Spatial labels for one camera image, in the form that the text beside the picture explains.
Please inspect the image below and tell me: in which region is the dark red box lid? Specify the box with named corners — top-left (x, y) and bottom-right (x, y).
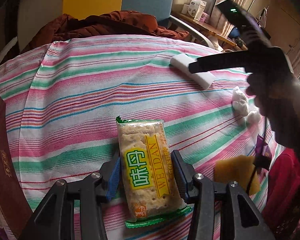
top-left (0, 97), bottom-right (32, 239)

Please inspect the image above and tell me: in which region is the red cloth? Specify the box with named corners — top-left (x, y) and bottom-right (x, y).
top-left (262, 148), bottom-right (300, 239)

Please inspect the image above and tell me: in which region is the striped pink green bedsheet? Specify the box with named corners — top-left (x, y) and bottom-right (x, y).
top-left (0, 35), bottom-right (283, 209)

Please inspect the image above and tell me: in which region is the white foam block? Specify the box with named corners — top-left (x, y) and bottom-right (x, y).
top-left (169, 52), bottom-right (216, 91)

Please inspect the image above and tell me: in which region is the tricolour fabric armchair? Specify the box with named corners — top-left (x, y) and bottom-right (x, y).
top-left (0, 0), bottom-right (212, 64)

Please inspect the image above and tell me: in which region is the wooden side table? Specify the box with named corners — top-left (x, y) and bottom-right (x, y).
top-left (171, 11), bottom-right (247, 51)

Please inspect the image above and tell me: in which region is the right hand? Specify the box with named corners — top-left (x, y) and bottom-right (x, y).
top-left (246, 73), bottom-right (300, 152)

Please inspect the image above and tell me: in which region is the green cracker packet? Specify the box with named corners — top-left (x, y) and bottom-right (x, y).
top-left (116, 117), bottom-right (191, 229)

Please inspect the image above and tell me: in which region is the crumpled clear plastic bag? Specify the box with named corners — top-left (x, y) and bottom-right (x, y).
top-left (232, 87), bottom-right (261, 125)

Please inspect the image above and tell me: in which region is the white carton on table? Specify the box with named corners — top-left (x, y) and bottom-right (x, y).
top-left (187, 0), bottom-right (206, 21)

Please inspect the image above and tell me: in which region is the rust red jacket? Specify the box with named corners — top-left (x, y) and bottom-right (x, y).
top-left (21, 10), bottom-right (190, 53)

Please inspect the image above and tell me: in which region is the yellow sponge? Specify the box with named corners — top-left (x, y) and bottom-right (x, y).
top-left (213, 155), bottom-right (255, 190)

